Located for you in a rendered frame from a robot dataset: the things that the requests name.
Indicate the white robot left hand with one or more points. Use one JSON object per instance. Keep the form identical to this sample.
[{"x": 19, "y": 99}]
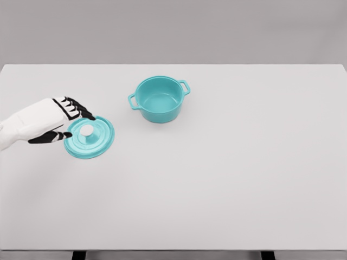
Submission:
[{"x": 40, "y": 117}]

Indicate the teal pot lid white knob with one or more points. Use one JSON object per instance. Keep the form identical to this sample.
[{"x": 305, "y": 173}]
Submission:
[{"x": 93, "y": 140}]

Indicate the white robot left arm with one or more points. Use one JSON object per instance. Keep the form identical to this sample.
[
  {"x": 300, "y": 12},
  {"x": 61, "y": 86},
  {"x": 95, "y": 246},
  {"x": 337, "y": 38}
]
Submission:
[{"x": 8, "y": 132}]

